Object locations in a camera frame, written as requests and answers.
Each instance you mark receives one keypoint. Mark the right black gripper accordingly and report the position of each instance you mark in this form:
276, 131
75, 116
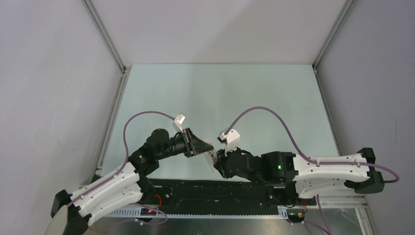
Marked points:
220, 164

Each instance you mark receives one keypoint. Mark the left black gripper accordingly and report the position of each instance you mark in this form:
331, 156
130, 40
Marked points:
193, 144

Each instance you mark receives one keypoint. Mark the white remote control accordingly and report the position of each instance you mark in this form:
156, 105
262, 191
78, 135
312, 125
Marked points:
210, 155

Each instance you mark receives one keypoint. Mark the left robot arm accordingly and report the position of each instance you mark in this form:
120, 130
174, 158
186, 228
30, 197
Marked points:
73, 213

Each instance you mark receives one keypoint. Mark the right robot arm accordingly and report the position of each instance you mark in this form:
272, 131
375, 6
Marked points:
303, 178

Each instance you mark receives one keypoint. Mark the left electronics board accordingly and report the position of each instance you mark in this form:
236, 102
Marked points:
148, 212

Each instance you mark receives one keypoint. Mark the electronics board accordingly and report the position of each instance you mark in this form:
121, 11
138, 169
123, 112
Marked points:
296, 217
148, 212

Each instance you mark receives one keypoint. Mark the right electronics board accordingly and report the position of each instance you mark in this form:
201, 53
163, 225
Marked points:
296, 217

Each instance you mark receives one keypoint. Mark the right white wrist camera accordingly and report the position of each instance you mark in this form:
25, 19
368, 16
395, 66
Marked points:
231, 139

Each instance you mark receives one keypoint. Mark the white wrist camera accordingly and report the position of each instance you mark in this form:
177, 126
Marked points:
231, 139
178, 121

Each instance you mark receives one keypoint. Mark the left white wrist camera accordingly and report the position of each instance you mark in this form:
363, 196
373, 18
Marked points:
178, 121

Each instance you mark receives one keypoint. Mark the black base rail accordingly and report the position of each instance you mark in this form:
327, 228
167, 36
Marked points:
212, 197

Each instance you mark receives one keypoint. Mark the grey slotted cable duct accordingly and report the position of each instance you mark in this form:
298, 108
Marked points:
133, 212

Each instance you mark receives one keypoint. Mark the left aluminium frame post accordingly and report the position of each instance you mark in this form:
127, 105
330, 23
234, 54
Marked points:
102, 31

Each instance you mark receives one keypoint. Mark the aluminium frame post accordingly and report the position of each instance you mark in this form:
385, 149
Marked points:
334, 31
102, 31

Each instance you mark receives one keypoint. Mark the right aluminium frame post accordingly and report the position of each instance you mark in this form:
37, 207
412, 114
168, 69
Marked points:
334, 31

